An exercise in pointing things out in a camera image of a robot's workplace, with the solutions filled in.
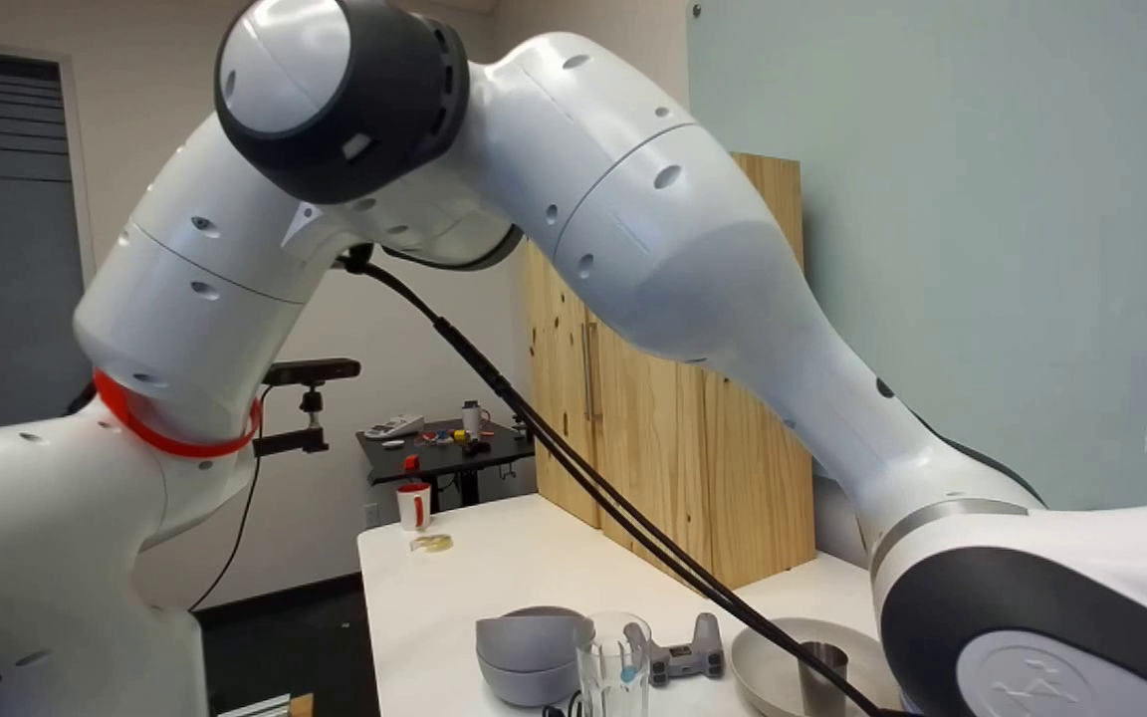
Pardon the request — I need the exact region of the grey round plate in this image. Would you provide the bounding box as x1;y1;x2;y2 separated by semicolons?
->
729;616;904;717

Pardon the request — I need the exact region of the grey game controller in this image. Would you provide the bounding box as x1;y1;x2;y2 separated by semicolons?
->
631;612;727;687

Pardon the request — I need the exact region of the black side table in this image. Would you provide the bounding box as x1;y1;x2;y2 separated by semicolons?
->
355;417;537;511

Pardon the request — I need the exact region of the frosted glass whiteboard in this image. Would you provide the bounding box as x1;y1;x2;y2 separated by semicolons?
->
687;0;1147;512

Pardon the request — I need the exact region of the wooden cabinet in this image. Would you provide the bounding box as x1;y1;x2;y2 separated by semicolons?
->
523;152;818;590

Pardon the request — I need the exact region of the black cable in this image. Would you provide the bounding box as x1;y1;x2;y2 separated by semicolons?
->
188;386;271;612

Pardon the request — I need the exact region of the clear glass cup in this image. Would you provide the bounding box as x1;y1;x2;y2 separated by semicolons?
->
574;611;653;717

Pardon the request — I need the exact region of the camera on mount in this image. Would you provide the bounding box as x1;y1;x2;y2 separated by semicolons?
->
253;358;363;459

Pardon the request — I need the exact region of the white mug red handle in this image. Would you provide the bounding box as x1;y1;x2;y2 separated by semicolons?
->
395;481;433;533

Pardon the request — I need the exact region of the metal cup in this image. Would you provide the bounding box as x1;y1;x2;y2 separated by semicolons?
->
797;641;851;717

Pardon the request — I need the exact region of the grey bowl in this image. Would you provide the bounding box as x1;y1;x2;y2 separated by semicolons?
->
475;605;595;675
478;652;584;709

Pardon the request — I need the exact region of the white remote control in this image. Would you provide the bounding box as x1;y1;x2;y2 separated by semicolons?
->
363;413;426;442

